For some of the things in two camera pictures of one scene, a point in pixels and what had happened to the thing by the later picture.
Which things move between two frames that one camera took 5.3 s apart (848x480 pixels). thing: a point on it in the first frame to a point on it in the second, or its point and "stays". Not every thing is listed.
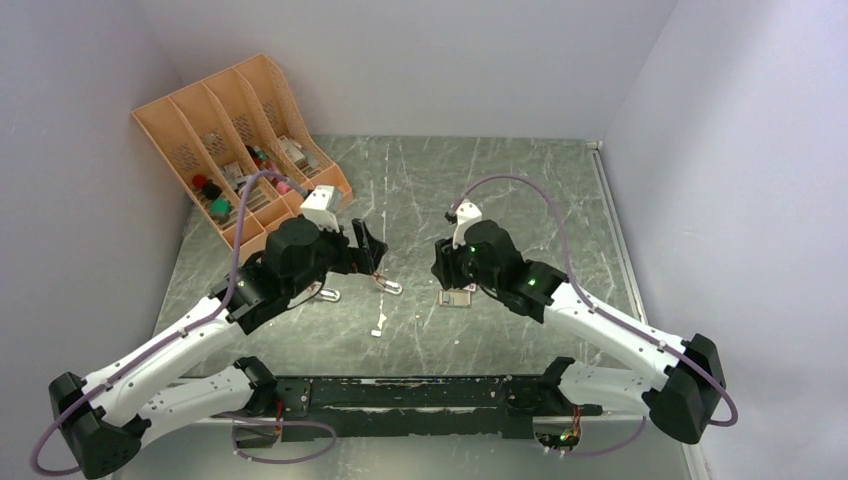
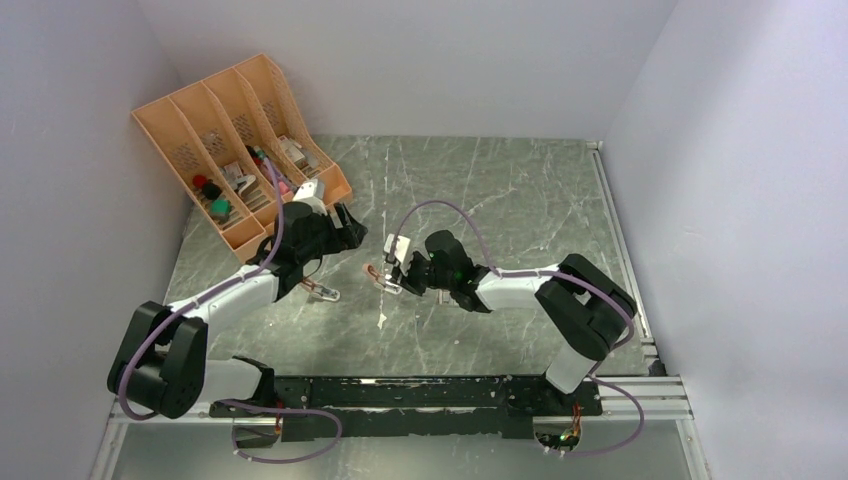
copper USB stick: (388, 285) stays
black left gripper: (364, 258) to (348, 236)
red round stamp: (199, 180) stays
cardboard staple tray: (459, 298) stays
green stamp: (220, 207) stays
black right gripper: (445, 265) to (406, 279)
